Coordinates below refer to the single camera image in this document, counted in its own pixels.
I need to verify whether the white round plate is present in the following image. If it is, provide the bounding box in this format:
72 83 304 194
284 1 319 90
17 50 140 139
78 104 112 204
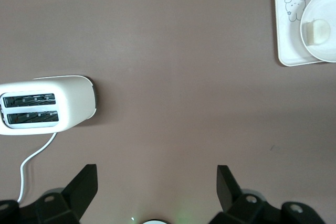
300 0 336 63

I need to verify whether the white two-slot toaster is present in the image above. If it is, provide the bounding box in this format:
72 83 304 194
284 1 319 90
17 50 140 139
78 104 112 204
0 74 99 136

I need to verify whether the white half-round bun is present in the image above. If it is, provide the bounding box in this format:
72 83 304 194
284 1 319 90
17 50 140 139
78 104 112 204
304 18 332 47

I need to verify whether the white tray with bear print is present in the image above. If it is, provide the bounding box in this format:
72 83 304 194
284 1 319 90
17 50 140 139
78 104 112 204
275 0 336 67

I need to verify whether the white toaster power cable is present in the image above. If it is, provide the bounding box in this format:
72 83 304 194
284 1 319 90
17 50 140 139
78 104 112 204
18 132 58 205

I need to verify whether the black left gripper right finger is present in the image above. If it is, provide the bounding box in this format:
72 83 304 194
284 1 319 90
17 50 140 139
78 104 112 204
209 165 326 224

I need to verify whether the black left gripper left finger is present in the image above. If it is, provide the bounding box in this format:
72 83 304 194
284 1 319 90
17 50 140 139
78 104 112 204
0 164 99 224

